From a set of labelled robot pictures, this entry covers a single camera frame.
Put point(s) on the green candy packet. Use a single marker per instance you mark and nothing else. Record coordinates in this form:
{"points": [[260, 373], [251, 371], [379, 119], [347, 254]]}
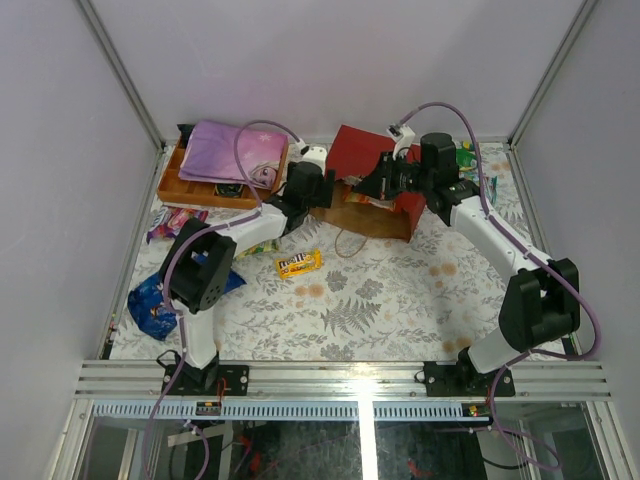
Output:
{"points": [[466, 157]]}

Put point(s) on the orange snack packet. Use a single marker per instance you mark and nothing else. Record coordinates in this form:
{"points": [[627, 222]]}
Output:
{"points": [[351, 196]]}

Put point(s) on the pink purple Fox's candy bag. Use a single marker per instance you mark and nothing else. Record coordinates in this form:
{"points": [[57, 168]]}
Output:
{"points": [[169, 221]]}

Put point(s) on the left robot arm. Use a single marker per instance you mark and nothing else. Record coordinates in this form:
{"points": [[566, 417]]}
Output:
{"points": [[196, 269]]}

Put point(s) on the blue Oreo snack bag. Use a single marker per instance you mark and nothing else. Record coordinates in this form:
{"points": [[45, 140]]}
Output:
{"points": [[146, 307]]}

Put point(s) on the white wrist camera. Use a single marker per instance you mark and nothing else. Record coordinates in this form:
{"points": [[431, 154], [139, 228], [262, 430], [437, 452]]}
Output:
{"points": [[403, 137], [316, 155]]}

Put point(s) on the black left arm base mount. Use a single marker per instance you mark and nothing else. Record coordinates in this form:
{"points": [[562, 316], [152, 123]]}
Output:
{"points": [[215, 379]]}

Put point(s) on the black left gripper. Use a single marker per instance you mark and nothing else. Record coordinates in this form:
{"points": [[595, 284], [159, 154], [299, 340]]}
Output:
{"points": [[327, 188]]}

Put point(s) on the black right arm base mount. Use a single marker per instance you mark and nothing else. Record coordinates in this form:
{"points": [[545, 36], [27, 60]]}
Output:
{"points": [[457, 379]]}

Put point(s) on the red paper bag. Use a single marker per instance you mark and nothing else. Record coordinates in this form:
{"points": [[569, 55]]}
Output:
{"points": [[355, 152]]}

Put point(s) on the aluminium front rail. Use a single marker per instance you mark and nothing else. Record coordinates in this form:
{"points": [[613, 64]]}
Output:
{"points": [[529, 381]]}

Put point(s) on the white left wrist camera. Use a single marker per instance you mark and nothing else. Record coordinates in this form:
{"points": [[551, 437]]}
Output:
{"points": [[316, 155]]}

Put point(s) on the yellow M&M's packet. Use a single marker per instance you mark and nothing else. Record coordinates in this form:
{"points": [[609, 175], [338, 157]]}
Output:
{"points": [[299, 264]]}

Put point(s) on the dark patterned cloth at back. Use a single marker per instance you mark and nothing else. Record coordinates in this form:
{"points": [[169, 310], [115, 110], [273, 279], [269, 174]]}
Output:
{"points": [[185, 132]]}

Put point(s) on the dark rolled patterned cloth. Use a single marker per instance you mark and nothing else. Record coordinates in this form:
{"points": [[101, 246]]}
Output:
{"points": [[229, 190]]}

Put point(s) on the teal Fox's candy bag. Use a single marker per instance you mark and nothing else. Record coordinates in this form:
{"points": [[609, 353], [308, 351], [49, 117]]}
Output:
{"points": [[488, 186]]}

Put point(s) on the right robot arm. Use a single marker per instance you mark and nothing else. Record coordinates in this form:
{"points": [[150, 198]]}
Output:
{"points": [[540, 303]]}

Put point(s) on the yellow green Fox's candy bag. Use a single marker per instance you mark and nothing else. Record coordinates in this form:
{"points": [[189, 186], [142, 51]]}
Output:
{"points": [[263, 247]]}

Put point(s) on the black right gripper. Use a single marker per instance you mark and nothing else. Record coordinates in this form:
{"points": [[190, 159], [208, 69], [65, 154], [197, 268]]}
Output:
{"points": [[376, 184]]}

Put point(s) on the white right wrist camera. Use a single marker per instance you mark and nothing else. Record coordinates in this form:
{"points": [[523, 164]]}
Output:
{"points": [[403, 137]]}

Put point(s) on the wooden compartment tray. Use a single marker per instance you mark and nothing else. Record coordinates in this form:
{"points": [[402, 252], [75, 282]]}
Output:
{"points": [[175, 191]]}

